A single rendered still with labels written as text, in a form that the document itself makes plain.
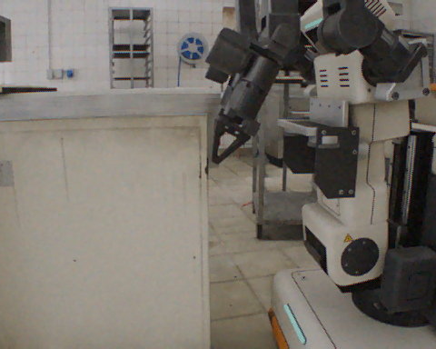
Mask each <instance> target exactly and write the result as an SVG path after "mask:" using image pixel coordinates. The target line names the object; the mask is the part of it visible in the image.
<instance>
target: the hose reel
mask: <svg viewBox="0 0 436 349"><path fill-rule="evenodd" d="M204 41H205V42H204ZM208 50H209V46H208V43H207V41H206V39H205V38H204V37H203V36H202V35H201V34H196V33H189V34H186V35H184V36H182V37H181V38H180V40H179V42H178V45H177V52H178V56H179V57H180V59H179V69H178V87H179V82H180V65H181V60H182V61H184V62H185V63H187V64H193V68H195V63H198V62H200V61H202V60H204V58H205V57H206V56H207V54H208Z"/></svg>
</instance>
